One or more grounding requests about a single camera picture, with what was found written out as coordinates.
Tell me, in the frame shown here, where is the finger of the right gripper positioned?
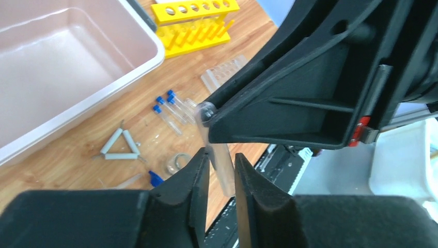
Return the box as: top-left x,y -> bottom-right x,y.
209,41 -> 380,149

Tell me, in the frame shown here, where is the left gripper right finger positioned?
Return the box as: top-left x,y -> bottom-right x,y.
234,153 -> 298,247

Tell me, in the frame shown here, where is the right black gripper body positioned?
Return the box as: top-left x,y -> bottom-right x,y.
260,1 -> 437,131

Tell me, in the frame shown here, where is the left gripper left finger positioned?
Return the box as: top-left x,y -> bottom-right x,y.
149,148 -> 210,247

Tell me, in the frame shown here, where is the clear glass test tube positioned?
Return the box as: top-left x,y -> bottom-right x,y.
194,102 -> 236,197

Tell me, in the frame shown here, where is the blue capped test tube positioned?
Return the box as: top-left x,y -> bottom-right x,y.
167,96 -> 192,123
156,96 -> 187,125
152,105 -> 182,135
167,90 -> 196,124

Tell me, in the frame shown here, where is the small glass jar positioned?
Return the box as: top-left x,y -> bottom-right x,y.
164,152 -> 192,176

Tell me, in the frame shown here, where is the clay pipe triangle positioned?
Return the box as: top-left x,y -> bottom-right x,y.
91,120 -> 147,163

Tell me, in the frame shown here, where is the clear well plate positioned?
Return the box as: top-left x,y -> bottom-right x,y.
200,55 -> 248,94

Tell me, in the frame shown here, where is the yellow test tube rack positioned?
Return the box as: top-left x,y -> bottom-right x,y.
151,1 -> 240,59

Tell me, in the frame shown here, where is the pink plastic bin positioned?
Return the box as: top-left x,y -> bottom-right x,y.
1,1 -> 165,165

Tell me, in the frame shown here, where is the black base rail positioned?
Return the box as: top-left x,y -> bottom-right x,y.
205,145 -> 312,247

